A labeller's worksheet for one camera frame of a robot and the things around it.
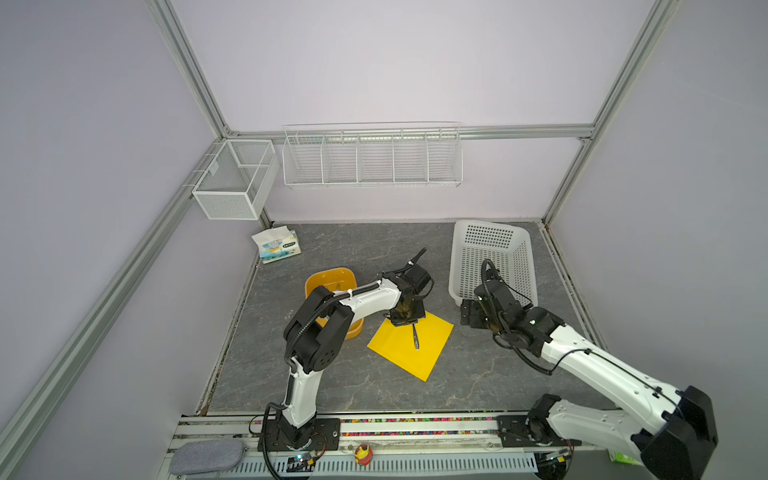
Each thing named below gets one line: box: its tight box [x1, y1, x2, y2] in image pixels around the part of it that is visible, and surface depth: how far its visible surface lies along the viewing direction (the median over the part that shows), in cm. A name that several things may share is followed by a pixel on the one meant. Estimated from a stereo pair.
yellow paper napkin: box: [367, 311, 455, 382], surface depth 90 cm
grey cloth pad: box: [170, 439, 244, 475], surface depth 71 cm
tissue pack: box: [251, 225, 302, 265], surface depth 109 cm
